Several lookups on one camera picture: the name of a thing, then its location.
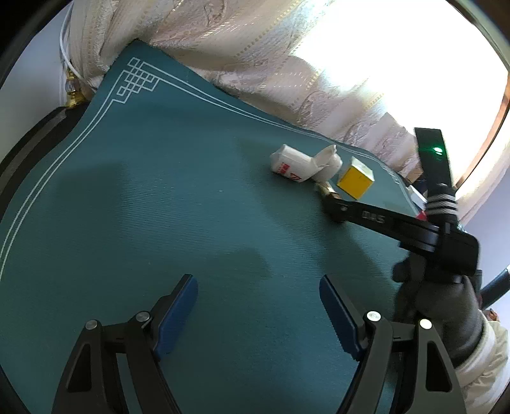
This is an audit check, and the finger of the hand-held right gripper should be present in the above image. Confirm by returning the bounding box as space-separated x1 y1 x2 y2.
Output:
321 195 441 253

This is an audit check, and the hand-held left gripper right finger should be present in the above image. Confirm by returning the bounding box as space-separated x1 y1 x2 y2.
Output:
319 274 467 414

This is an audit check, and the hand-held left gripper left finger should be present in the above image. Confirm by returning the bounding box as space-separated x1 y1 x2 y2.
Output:
52 274 199 414

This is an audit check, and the yellow box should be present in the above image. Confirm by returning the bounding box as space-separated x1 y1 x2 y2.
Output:
337 156 375 198

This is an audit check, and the brass brown lipstick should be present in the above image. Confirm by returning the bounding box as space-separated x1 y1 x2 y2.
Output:
315 181 340 202

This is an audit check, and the white round plastic container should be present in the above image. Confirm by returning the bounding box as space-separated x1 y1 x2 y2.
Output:
313 144 343 181

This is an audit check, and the white carton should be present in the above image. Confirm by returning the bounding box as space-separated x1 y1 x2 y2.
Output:
270 144 318 184

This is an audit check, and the person's right forearm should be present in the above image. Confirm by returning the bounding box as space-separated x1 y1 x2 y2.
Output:
454 310 508 414

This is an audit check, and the person's right hand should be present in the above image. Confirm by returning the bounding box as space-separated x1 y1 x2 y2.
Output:
392 255 487 367

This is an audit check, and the white power strip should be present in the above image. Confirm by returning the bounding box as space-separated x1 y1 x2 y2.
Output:
406 185 428 210

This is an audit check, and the black tube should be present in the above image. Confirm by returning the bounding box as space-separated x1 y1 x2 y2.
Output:
480 267 510 310

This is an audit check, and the green desk mat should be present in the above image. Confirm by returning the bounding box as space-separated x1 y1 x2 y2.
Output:
0 39 419 414

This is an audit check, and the brass curtain tieback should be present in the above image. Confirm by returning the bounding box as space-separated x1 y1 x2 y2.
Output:
64 69 87 109

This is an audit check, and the beige patterned curtain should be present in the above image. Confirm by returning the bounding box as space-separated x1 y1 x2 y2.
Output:
66 0 439 176

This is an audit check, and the brown window frame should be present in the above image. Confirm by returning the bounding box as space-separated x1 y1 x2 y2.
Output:
454 75 510 192

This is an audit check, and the white cable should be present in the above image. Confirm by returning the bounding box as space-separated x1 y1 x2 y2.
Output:
59 12 86 80

